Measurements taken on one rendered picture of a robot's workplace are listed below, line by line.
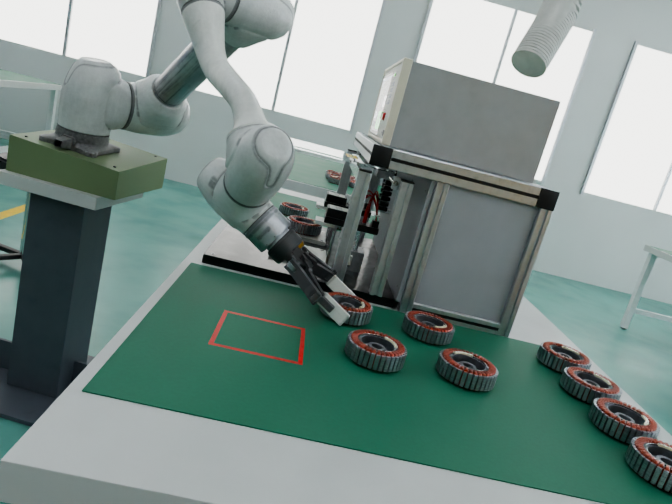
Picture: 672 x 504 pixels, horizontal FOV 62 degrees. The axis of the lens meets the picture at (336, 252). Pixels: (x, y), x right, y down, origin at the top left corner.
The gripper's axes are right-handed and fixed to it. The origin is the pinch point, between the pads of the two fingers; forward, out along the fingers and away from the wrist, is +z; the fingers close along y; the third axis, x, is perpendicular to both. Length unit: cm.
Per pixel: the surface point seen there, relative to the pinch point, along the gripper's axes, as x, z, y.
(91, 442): -13, -18, 62
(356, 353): 2.5, 4.0, 22.5
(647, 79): 246, 125, -549
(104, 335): -118, -46, -100
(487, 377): 15.4, 23.9, 18.7
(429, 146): 35.8, -11.0, -25.2
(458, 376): 11.9, 20.1, 19.5
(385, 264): 9.7, 1.5, -15.5
